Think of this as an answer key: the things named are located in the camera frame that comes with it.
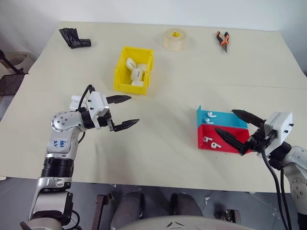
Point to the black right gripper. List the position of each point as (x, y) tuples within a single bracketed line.
[(262, 140)]

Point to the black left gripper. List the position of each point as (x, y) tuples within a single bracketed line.
[(104, 121)]

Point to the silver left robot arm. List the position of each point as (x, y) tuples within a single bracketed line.
[(63, 121)]

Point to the yellow plastic bin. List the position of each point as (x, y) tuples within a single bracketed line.
[(130, 89)]

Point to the turquoise plastic tray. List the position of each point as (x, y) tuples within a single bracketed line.
[(227, 119)]

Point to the red plastic tray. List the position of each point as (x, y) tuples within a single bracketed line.
[(223, 147)]

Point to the orange black pliers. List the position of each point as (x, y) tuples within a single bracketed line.
[(224, 42)]

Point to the translucent tape roll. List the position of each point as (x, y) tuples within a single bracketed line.
[(175, 40)]

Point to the beige rounded bin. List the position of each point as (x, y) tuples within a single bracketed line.
[(20, 57)]

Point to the dark wooden chair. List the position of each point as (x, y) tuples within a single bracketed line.
[(10, 81)]

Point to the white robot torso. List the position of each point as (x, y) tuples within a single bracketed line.
[(172, 224)]

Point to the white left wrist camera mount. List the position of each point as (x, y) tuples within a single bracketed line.
[(97, 103)]

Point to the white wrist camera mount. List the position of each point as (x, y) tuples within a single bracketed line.
[(281, 127), (97, 103)]

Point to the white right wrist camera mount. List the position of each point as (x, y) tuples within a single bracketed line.
[(281, 127)]

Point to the rusty metal bracket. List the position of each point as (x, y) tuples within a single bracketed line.
[(100, 210), (231, 216)]

